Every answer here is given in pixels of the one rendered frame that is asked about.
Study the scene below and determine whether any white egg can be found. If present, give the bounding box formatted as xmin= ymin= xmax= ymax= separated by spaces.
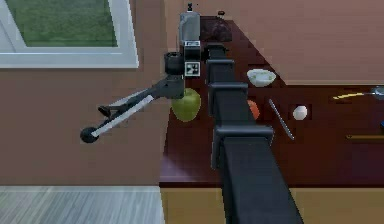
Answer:
xmin=292 ymin=104 xmax=309 ymax=121

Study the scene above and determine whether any yellow handled spoon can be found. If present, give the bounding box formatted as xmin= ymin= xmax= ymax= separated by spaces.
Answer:
xmin=332 ymin=85 xmax=384 ymax=101

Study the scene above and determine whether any green apple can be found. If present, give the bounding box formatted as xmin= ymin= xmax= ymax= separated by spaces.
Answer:
xmin=171 ymin=87 xmax=202 ymax=123

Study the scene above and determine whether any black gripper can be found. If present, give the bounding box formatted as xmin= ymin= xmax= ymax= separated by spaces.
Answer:
xmin=79 ymin=51 xmax=186 ymax=145

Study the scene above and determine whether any white bowl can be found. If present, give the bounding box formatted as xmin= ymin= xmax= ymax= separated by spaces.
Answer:
xmin=246 ymin=68 xmax=277 ymax=88

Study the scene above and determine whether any grey metal kettle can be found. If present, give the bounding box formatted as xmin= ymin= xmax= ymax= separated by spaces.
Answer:
xmin=178 ymin=2 xmax=202 ymax=46

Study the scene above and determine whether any orange round fruit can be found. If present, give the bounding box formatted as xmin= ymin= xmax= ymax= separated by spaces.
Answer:
xmin=247 ymin=99 xmax=261 ymax=121

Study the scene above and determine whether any yellow brown stick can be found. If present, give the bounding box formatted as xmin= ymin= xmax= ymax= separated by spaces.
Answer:
xmin=345 ymin=134 xmax=384 ymax=141

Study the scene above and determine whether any dark red worktop cupboard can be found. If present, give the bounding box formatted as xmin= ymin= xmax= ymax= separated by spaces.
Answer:
xmin=158 ymin=15 xmax=384 ymax=224

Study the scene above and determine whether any dark brown pot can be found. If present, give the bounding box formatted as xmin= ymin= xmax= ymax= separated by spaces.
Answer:
xmin=200 ymin=10 xmax=233 ymax=44

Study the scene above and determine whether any thin grey metal rod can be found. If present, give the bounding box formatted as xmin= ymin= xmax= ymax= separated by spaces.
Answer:
xmin=268 ymin=98 xmax=296 ymax=141

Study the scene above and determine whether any white framed window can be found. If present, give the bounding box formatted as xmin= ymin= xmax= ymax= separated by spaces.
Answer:
xmin=0 ymin=0 xmax=140 ymax=70

